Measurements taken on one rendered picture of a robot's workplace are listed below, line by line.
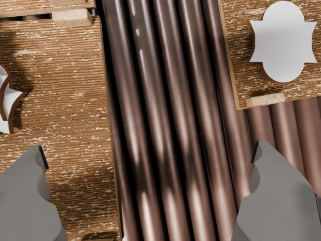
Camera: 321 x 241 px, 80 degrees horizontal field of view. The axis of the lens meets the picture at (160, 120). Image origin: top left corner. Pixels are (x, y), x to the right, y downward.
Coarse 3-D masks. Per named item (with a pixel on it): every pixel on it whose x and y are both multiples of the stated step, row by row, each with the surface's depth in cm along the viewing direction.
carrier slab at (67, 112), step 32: (0, 32) 33; (32, 32) 33; (64, 32) 34; (96, 32) 34; (32, 64) 33; (64, 64) 34; (96, 64) 34; (32, 96) 34; (64, 96) 34; (96, 96) 34; (32, 128) 34; (64, 128) 34; (96, 128) 34; (0, 160) 33; (64, 160) 34; (96, 160) 34; (64, 192) 34; (96, 192) 34; (64, 224) 34; (96, 224) 34
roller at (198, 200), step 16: (160, 0) 36; (160, 16) 37; (176, 16) 37; (160, 32) 37; (176, 32) 36; (176, 48) 36; (176, 64) 36; (176, 80) 36; (176, 96) 37; (176, 112) 37; (192, 112) 37; (176, 128) 38; (192, 128) 37; (192, 144) 36; (192, 160) 36; (192, 176) 37; (192, 192) 37; (192, 208) 37; (208, 208) 37; (192, 224) 39; (208, 224) 37; (208, 240) 37
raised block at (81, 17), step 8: (56, 16) 31; (64, 16) 31; (72, 16) 31; (80, 16) 31; (88, 16) 32; (56, 24) 33; (64, 24) 33; (72, 24) 33; (80, 24) 33; (88, 24) 33
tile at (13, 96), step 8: (0, 64) 32; (0, 72) 31; (8, 72) 32; (8, 88) 31; (8, 96) 31; (16, 96) 31; (8, 104) 31; (16, 104) 32; (8, 112) 31; (8, 120) 31; (0, 128) 31; (8, 128) 31
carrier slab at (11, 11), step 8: (0, 0) 33; (8, 0) 33; (16, 0) 33; (24, 0) 33; (32, 0) 33; (40, 0) 33; (88, 0) 34; (0, 8) 33; (8, 8) 33; (16, 8) 33; (24, 8) 33; (32, 8) 33; (40, 8) 34; (48, 8) 34; (56, 8) 34; (64, 8) 34; (72, 8) 34; (80, 8) 35; (88, 8) 35; (0, 16) 34; (8, 16) 34
